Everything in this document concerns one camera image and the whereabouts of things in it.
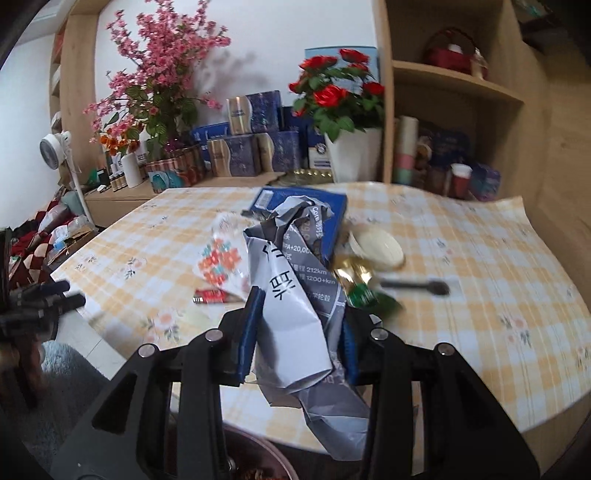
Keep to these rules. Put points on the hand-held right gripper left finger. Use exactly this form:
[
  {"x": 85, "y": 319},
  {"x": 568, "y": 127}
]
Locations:
[{"x": 249, "y": 337}]

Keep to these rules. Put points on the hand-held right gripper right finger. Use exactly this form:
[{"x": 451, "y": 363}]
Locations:
[{"x": 347, "y": 350}]

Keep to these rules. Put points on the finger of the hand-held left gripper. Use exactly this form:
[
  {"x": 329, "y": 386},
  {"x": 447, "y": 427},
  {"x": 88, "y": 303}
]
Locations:
[
  {"x": 51, "y": 288},
  {"x": 69, "y": 303}
]

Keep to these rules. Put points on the grey plastic bag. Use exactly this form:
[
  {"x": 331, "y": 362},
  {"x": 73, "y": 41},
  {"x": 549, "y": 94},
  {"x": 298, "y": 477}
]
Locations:
[{"x": 286, "y": 332}]

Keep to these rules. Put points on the small red capped tube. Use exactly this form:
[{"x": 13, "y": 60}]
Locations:
[{"x": 210, "y": 297}]

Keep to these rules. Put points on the person's left forearm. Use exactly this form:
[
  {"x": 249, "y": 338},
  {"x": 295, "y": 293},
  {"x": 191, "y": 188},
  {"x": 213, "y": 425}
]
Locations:
[{"x": 74, "y": 392}]

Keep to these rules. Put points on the person's left hand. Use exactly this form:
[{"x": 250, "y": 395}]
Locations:
[{"x": 21, "y": 369}]

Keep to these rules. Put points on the red checked cloth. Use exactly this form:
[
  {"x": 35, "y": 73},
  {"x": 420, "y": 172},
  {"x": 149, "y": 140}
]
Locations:
[{"x": 32, "y": 258}]

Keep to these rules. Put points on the gold green foil wrapper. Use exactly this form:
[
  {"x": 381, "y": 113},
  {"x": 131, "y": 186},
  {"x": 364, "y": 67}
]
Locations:
[{"x": 355, "y": 281}]

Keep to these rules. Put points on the floral print white wrapper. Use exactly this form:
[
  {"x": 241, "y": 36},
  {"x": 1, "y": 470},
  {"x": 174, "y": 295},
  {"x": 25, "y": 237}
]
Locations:
[{"x": 221, "y": 263}]

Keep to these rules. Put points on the low wooden cabinet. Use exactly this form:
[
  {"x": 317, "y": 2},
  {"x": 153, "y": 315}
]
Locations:
[{"x": 115, "y": 203}]

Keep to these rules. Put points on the black spork in clear wrapper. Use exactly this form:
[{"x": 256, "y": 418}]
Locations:
[{"x": 434, "y": 287}]

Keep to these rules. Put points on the white round lid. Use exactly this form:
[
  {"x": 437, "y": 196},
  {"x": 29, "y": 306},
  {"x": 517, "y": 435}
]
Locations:
[{"x": 374, "y": 244}]

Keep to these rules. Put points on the row of small brown bottles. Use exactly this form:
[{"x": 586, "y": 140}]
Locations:
[{"x": 117, "y": 181}]

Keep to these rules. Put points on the white fan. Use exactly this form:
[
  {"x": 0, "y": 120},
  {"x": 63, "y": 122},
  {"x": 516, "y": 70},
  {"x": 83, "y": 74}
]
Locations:
[{"x": 51, "y": 148}]

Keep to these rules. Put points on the flat blue coffee box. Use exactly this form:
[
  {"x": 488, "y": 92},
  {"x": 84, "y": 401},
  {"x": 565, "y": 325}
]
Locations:
[{"x": 325, "y": 203}]

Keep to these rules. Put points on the teal patterned pack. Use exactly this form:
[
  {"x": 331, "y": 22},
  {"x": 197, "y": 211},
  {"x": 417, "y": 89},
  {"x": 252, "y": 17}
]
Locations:
[{"x": 161, "y": 182}]

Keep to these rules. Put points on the orange artificial flowers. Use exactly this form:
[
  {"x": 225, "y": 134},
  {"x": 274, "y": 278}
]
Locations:
[{"x": 117, "y": 143}]

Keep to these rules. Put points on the gold green foil tray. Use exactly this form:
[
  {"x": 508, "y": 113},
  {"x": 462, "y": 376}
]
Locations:
[{"x": 307, "y": 174}]

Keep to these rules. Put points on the striped patterned basket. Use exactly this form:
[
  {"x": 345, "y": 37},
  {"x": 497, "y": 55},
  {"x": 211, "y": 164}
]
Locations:
[{"x": 182, "y": 168}]

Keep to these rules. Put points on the blue gold gift box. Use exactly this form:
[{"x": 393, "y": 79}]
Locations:
[
  {"x": 231, "y": 157},
  {"x": 261, "y": 110},
  {"x": 279, "y": 150}
]

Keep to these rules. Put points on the brown plastic cup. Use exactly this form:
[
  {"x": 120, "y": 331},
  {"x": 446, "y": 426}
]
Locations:
[{"x": 438, "y": 180}]

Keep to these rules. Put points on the red rose plant white pot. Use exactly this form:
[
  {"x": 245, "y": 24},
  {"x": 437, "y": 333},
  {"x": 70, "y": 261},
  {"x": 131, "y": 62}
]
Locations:
[{"x": 353, "y": 157}]

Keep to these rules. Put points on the tall wooden shelf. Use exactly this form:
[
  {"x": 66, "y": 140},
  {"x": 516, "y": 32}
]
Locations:
[{"x": 78, "y": 92}]

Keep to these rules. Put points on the blue white carton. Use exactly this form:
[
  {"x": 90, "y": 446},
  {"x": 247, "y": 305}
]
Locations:
[{"x": 317, "y": 150}]

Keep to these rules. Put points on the red paper cup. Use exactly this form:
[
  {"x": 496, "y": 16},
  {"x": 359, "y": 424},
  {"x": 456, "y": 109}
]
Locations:
[{"x": 460, "y": 182}]

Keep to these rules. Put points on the dark picture pack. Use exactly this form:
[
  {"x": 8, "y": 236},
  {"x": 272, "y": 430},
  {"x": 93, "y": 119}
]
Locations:
[{"x": 424, "y": 157}]

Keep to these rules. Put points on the long blue box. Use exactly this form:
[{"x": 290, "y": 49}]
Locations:
[{"x": 210, "y": 131}]

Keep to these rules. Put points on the purple blue box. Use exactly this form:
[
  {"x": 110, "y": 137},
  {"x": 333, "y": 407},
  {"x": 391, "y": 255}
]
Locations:
[{"x": 485, "y": 182}]

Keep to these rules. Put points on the stack of pastel paper cups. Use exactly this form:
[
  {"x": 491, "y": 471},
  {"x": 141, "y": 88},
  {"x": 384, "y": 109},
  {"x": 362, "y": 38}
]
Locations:
[{"x": 405, "y": 138}]

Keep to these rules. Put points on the dark blue carton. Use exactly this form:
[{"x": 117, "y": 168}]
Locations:
[{"x": 293, "y": 119}]

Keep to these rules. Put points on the blue printed pack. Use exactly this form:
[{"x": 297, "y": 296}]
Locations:
[{"x": 450, "y": 145}]

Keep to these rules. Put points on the pink artificial blossom tree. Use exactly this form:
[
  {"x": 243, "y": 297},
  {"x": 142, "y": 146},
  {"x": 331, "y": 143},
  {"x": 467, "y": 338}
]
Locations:
[{"x": 157, "y": 60}]

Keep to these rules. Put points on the wooden shelf unit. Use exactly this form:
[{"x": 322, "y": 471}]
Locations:
[{"x": 461, "y": 85}]

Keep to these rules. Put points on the light blue poster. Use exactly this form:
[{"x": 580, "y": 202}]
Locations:
[{"x": 323, "y": 53}]

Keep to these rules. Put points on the red basket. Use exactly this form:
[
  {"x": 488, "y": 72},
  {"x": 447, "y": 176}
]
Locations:
[{"x": 445, "y": 57}]

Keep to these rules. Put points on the small jar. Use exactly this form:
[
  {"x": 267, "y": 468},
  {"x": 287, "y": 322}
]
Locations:
[{"x": 480, "y": 64}]

